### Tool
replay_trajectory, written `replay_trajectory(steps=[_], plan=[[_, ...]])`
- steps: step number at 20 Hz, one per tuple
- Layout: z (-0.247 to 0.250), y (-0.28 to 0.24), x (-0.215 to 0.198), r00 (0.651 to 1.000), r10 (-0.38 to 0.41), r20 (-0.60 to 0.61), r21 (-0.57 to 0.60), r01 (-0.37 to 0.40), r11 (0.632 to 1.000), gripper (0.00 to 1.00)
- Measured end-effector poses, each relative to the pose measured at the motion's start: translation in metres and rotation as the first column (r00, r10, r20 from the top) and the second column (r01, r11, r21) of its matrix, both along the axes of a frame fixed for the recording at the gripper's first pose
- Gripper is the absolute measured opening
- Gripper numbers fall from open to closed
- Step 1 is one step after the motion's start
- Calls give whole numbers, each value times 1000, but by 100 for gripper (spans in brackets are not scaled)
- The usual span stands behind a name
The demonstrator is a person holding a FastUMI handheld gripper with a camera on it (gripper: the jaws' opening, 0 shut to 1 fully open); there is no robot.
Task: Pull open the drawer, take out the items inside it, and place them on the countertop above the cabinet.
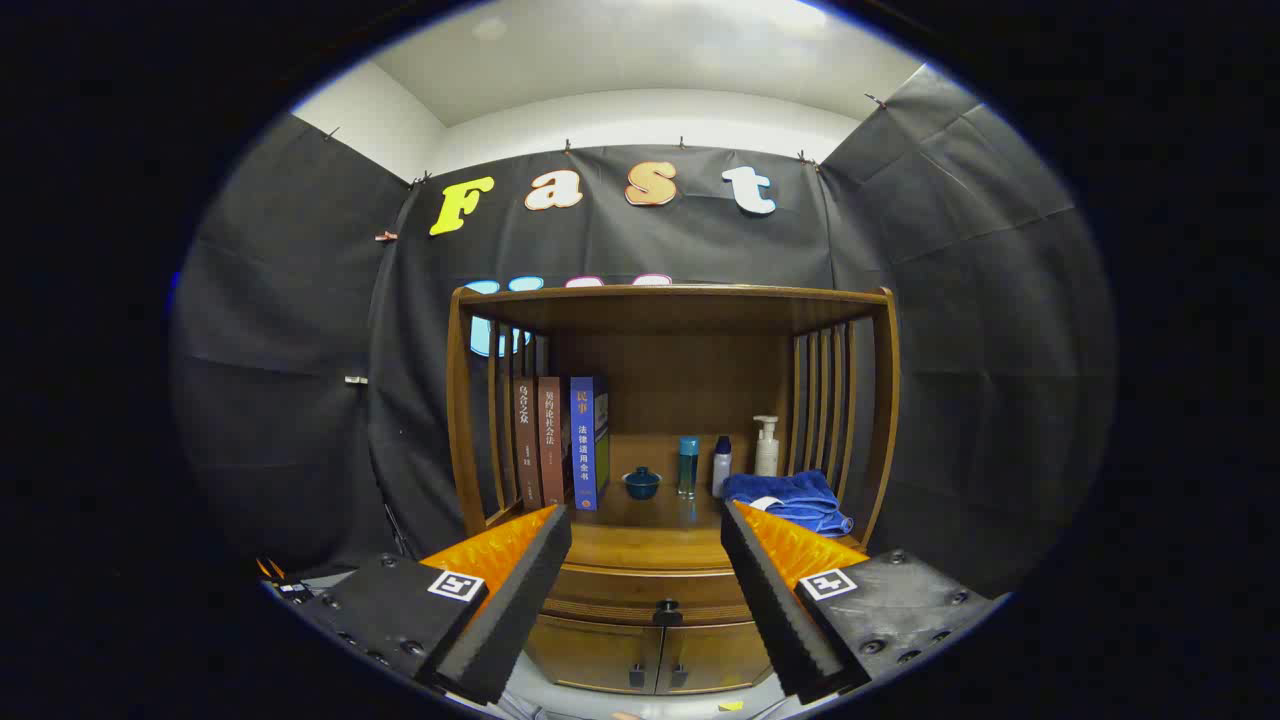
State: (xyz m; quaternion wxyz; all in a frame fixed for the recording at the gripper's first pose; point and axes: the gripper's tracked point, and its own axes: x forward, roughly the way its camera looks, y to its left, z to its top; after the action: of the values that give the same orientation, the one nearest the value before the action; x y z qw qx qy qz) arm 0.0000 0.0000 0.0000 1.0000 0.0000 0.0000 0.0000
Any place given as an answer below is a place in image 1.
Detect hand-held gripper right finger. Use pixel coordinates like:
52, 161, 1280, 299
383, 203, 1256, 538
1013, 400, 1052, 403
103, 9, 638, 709
720, 500, 1001, 706

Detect blue towel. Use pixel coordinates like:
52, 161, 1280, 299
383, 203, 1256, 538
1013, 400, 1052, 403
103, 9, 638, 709
722, 470, 854, 538

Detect blue book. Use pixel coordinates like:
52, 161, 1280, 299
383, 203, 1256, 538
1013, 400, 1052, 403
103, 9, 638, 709
570, 376, 611, 512

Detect wooden cabinet door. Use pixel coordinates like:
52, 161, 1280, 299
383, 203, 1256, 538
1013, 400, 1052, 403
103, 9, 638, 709
527, 613, 663, 694
657, 620, 773, 696

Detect dark brown book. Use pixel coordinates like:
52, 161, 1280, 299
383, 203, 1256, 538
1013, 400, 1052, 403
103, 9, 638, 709
512, 377, 544, 511

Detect wooden drawer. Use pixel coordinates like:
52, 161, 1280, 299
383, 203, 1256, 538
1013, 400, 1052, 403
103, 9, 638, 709
545, 563, 758, 628

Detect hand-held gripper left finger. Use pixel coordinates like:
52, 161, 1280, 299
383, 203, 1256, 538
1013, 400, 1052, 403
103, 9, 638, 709
290, 503, 573, 706

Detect wooden countertop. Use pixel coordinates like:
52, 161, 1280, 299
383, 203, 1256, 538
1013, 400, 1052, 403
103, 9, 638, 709
490, 485, 871, 571

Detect reddish brown book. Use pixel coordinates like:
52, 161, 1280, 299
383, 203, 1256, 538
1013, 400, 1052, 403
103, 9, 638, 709
537, 376, 573, 506

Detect wooden cabinet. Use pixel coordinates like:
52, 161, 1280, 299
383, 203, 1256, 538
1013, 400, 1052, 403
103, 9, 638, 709
445, 285, 901, 696

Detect black backdrop cloth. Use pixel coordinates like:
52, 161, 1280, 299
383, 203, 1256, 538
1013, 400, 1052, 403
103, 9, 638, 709
170, 65, 1116, 601

